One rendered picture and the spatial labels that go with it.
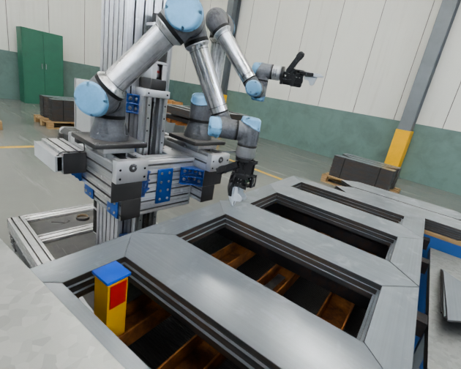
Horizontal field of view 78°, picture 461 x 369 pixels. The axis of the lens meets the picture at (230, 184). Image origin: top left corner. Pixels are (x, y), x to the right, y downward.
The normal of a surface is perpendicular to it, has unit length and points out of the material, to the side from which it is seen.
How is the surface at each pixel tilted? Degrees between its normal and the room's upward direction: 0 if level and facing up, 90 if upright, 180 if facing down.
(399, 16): 90
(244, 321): 0
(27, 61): 90
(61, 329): 0
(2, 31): 90
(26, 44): 90
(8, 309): 0
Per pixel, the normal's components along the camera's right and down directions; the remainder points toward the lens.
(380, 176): -0.64, 0.14
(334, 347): 0.17, -0.94
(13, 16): 0.73, 0.32
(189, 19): 0.11, 0.21
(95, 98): -0.07, 0.40
